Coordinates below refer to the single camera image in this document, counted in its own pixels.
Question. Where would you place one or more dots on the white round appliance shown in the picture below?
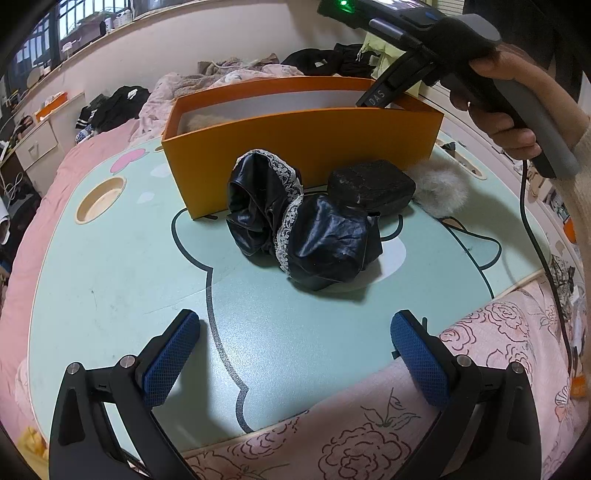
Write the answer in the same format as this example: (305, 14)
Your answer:
(3, 224)

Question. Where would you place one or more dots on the large black clothes pile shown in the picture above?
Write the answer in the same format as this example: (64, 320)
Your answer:
(323, 57)

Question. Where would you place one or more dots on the black pouch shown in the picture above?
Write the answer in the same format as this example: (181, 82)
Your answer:
(369, 184)

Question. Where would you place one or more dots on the light green cloth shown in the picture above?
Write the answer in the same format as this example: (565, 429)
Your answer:
(378, 50)

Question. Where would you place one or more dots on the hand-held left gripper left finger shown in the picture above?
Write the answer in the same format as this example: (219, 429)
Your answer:
(171, 360)

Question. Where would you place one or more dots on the small orange object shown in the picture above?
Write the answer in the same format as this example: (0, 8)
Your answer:
(571, 228)

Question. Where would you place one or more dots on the orange tray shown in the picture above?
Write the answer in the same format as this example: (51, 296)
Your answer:
(51, 105)

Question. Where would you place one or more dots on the black lace-trimmed leather garment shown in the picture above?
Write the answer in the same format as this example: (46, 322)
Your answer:
(323, 240)

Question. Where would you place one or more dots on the barred window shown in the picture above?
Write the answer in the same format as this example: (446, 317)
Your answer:
(46, 32)

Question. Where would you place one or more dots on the white bedside cabinet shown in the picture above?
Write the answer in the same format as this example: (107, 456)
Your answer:
(39, 143)

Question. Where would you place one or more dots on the pile of clothes on bed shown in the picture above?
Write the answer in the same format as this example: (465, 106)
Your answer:
(194, 87)

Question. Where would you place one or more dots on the beige knit cloth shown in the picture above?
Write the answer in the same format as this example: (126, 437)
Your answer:
(221, 67)

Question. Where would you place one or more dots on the pink rose-print blanket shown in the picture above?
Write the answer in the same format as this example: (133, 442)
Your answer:
(351, 443)

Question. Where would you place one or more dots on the yellow cloth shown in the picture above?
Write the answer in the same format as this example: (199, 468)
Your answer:
(32, 443)

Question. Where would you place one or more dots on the black striped clothes pile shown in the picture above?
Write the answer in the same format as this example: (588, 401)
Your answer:
(115, 104)

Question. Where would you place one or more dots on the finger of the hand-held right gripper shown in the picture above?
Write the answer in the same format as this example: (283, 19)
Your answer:
(397, 81)

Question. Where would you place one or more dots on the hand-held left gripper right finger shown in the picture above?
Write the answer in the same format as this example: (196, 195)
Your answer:
(418, 364)

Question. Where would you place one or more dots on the pink bedsheet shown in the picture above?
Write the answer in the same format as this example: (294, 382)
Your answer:
(46, 194)

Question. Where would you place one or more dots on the person's right forearm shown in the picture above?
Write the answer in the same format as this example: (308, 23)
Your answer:
(582, 180)

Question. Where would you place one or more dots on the black patterned cloth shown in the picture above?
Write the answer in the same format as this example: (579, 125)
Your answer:
(561, 277)

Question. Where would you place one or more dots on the mint green cartoon desktop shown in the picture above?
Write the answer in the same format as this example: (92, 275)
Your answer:
(115, 286)

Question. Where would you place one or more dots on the orange cardboard box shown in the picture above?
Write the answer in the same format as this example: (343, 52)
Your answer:
(277, 143)

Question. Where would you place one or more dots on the grey fur ball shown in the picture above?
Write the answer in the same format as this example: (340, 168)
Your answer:
(441, 189)

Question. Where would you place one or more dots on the person's right hand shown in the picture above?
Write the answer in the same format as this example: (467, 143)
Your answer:
(521, 69)

